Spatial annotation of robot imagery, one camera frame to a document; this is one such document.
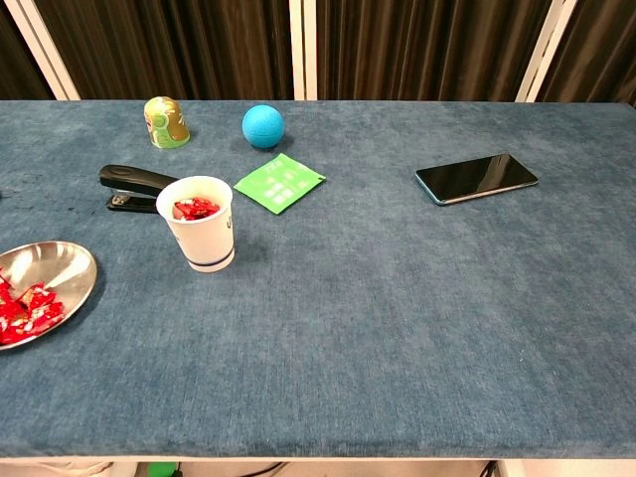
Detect black smartphone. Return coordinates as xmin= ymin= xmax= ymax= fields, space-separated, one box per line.
xmin=414 ymin=153 xmax=540 ymax=207

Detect silver metal plate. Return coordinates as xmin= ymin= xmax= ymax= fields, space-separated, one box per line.
xmin=0 ymin=240 xmax=99 ymax=352

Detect white frame post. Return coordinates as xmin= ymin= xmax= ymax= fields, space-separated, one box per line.
xmin=3 ymin=0 xmax=81 ymax=101
xmin=515 ymin=0 xmax=580 ymax=103
xmin=288 ymin=0 xmax=319 ymax=101

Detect white paper cup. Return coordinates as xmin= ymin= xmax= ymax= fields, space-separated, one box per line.
xmin=155 ymin=175 xmax=235 ymax=273

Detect green sachet packet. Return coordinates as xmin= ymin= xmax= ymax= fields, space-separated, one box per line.
xmin=233 ymin=152 xmax=327 ymax=216

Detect black stapler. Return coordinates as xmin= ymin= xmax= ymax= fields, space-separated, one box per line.
xmin=97 ymin=164 xmax=180 ymax=214

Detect green gold figurine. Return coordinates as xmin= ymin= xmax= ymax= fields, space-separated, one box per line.
xmin=143 ymin=95 xmax=192 ymax=150

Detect blue ball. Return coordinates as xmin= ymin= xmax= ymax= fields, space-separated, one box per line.
xmin=241 ymin=104 xmax=285 ymax=150

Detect blue table mat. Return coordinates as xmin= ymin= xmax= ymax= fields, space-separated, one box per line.
xmin=0 ymin=100 xmax=636 ymax=459

